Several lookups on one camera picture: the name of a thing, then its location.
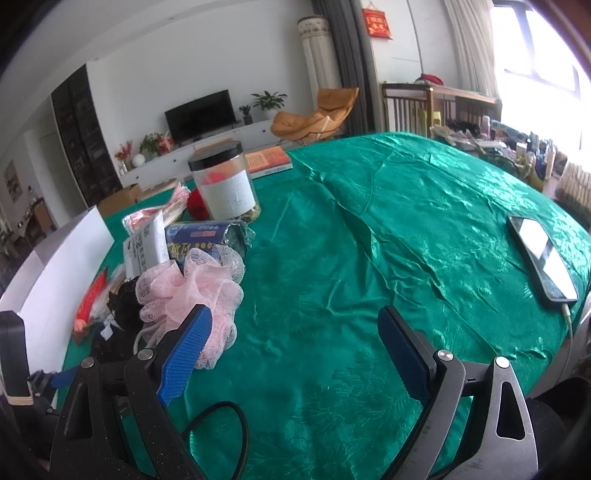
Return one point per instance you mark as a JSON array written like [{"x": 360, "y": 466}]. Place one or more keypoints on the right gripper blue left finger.
[{"x": 178, "y": 352}]

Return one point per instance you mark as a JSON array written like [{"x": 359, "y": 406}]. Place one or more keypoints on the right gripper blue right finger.
[{"x": 410, "y": 352}]

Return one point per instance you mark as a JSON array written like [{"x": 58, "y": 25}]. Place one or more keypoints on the pink mesh bath pouf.
[{"x": 167, "y": 293}]

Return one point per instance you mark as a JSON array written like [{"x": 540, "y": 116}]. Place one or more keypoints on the pink cloth pack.
[{"x": 171, "y": 211}]

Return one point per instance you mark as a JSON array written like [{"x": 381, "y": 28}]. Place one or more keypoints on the black folded cloth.
[{"x": 112, "y": 344}]

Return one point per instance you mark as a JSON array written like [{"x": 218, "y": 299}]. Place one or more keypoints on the black crochet bag with rhinestone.
[{"x": 125, "y": 308}]

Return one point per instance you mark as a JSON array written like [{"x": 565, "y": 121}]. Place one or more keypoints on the red and pink packet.
[{"x": 82, "y": 317}]

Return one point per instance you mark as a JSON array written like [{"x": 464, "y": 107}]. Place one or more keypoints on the grey wet wipes pack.
[{"x": 145, "y": 248}]

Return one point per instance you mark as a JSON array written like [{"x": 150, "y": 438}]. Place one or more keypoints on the white cardboard storage box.
[{"x": 49, "y": 286}]

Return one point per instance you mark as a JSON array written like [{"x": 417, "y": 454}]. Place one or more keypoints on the green satin tablecloth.
[{"x": 356, "y": 225}]

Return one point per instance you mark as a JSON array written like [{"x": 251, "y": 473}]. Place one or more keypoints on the smartphone on table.
[{"x": 551, "y": 274}]

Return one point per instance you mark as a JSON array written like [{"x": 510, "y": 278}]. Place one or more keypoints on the red yarn ball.
[{"x": 196, "y": 208}]

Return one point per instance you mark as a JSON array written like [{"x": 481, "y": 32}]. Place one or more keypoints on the cardboard box on floor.
[{"x": 119, "y": 200}]

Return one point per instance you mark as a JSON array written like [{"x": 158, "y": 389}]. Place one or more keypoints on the clear jar black lid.
[{"x": 222, "y": 178}]

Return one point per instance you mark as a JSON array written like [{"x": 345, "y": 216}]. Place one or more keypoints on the white tv cabinet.
[{"x": 175, "y": 164}]

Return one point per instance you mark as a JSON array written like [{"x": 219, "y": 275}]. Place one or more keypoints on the round white vase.
[{"x": 138, "y": 160}]

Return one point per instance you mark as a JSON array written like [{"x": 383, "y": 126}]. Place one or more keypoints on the orange book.
[{"x": 268, "y": 161}]

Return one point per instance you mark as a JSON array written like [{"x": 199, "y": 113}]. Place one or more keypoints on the red flower arrangement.
[{"x": 152, "y": 145}]

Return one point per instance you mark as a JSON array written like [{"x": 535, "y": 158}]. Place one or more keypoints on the dark display cabinet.
[{"x": 82, "y": 138}]

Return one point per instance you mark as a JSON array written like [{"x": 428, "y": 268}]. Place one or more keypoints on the small potted plant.
[{"x": 246, "y": 111}]

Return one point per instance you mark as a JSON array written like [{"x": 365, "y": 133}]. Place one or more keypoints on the black television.
[{"x": 201, "y": 116}]

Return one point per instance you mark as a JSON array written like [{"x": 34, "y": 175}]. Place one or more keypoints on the orange lounge chair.
[{"x": 334, "y": 106}]

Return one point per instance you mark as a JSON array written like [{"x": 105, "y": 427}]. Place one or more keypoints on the potted green plant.
[{"x": 269, "y": 103}]

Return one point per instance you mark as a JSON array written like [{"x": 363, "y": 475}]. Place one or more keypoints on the white standing air conditioner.
[{"x": 319, "y": 54}]

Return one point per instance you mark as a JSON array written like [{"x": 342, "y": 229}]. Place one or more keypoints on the white sheer curtain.
[{"x": 472, "y": 31}]

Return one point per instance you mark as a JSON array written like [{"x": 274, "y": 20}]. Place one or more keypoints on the grey curtain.
[{"x": 356, "y": 62}]

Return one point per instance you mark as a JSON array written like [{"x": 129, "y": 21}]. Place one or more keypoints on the wooden crib rail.
[{"x": 416, "y": 107}]

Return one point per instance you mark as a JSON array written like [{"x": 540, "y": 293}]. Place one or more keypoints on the red wall hanging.
[{"x": 376, "y": 23}]

